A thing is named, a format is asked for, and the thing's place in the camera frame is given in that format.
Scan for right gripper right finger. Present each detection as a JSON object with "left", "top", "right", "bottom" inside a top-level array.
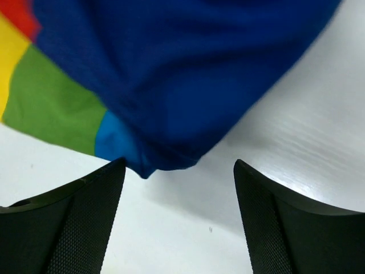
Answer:
[{"left": 233, "top": 160, "right": 364, "bottom": 273}]

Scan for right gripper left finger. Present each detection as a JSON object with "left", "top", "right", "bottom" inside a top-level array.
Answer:
[{"left": 1, "top": 159, "right": 125, "bottom": 274}]

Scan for rainbow striped shorts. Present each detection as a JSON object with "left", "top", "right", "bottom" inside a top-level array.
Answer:
[{"left": 1, "top": 1, "right": 340, "bottom": 178}]

